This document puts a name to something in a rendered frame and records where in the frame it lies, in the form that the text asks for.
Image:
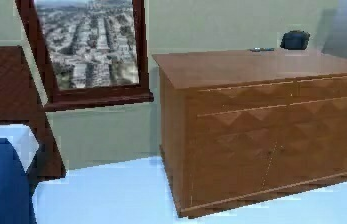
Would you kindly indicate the dark blue round container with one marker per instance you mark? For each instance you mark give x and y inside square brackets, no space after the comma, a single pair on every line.
[295,40]

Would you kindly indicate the small flat blue object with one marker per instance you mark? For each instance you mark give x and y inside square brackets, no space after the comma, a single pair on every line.
[262,49]

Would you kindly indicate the brown wooden chest of drawers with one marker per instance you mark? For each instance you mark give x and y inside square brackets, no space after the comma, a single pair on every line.
[247,133]

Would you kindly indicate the dark brown framed window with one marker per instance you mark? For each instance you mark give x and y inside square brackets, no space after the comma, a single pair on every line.
[91,46]

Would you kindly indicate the dark wooden bed with headboard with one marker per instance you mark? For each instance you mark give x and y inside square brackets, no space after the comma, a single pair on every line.
[7,86]

